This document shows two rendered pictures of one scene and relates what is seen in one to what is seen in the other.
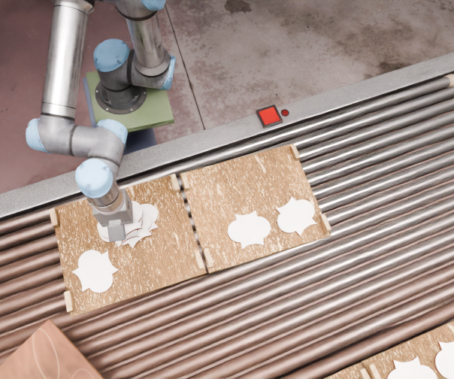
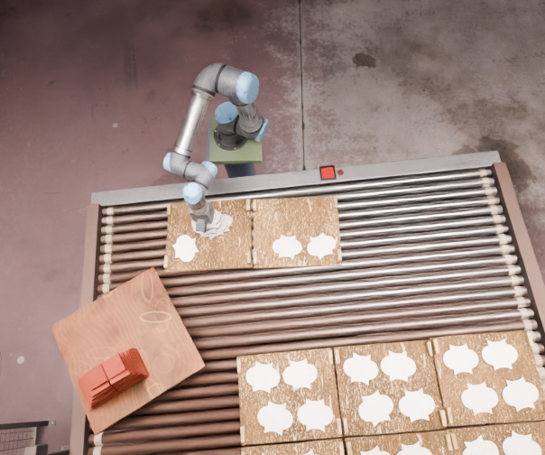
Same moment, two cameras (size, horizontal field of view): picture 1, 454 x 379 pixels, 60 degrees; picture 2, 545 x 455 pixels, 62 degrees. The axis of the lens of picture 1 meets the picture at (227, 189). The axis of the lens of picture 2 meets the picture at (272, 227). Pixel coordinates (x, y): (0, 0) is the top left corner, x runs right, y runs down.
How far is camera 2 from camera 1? 92 cm
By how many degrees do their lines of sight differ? 12
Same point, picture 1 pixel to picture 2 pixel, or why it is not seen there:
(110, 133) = (207, 170)
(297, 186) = (329, 226)
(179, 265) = (235, 258)
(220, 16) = (346, 68)
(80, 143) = (189, 171)
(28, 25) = (186, 51)
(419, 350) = (374, 351)
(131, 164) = (225, 186)
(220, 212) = (272, 231)
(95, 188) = (191, 199)
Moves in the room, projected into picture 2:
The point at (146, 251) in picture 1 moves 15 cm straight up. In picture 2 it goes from (218, 244) to (213, 233)
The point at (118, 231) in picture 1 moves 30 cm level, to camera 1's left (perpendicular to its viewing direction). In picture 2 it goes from (201, 226) to (143, 203)
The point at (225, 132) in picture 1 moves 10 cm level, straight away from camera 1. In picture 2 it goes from (292, 178) to (300, 161)
